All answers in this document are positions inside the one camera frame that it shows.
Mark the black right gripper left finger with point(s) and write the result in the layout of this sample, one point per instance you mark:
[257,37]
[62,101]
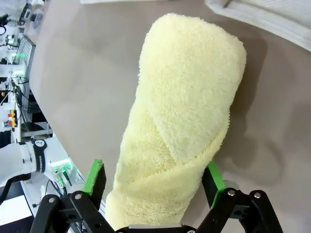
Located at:
[94,184]

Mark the yellow towel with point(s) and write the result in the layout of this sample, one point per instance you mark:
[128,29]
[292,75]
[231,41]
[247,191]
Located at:
[182,97]

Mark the beige fabric basket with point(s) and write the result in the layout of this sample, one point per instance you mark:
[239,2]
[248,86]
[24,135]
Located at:
[267,14]

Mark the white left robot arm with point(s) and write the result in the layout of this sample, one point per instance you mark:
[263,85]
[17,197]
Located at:
[14,160]

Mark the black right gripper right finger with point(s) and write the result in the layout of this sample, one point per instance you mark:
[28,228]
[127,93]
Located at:
[213,184]

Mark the yellow emergency stop box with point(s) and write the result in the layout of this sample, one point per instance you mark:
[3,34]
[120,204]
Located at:
[12,117]

